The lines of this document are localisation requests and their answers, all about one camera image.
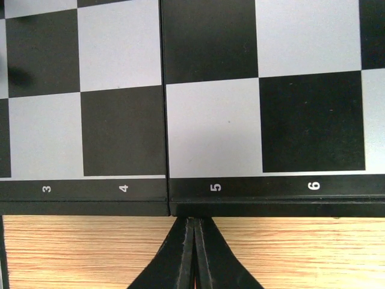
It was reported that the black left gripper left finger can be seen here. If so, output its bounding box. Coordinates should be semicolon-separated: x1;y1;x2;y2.
128;217;194;289

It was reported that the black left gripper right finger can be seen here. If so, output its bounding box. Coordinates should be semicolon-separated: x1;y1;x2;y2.
194;218;263;289

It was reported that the black white chess board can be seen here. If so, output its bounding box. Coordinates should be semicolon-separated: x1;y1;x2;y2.
1;1;384;217

